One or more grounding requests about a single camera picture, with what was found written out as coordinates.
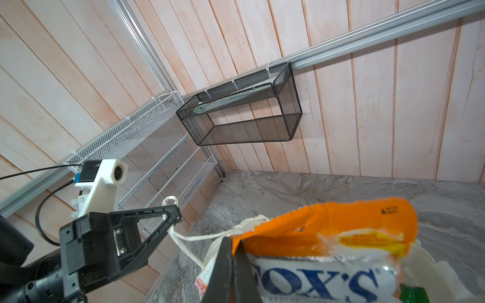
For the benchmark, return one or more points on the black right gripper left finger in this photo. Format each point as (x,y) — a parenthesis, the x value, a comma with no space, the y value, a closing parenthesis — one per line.
(220,285)

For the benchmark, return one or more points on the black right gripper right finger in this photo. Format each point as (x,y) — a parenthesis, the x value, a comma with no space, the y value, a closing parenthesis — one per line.
(245,290)

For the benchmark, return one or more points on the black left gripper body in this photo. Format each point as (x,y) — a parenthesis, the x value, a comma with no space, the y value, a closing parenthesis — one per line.
(89,258)

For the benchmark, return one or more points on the orange candy bag back side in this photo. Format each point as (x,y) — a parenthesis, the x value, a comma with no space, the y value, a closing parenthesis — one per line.
(332,252)

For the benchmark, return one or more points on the small green candy bag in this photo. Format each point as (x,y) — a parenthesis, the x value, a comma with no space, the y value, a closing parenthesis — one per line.
(409,294)

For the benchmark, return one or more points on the white printed paper bag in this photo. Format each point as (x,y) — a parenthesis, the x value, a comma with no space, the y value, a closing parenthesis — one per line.
(419,269)

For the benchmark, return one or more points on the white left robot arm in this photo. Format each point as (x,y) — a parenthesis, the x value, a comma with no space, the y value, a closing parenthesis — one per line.
(138,236)

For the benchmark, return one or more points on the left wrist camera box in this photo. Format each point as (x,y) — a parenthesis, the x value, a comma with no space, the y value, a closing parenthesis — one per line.
(98,182)

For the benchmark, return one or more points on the white wire wall shelf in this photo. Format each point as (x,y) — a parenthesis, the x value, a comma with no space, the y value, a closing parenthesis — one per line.
(161,157)

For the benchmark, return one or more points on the black mesh wall basket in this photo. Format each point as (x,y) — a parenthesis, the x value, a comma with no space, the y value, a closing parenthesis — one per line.
(261,107)

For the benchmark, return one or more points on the aluminium frame rails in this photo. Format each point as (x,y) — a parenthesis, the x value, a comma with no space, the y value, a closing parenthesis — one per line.
(141,44)

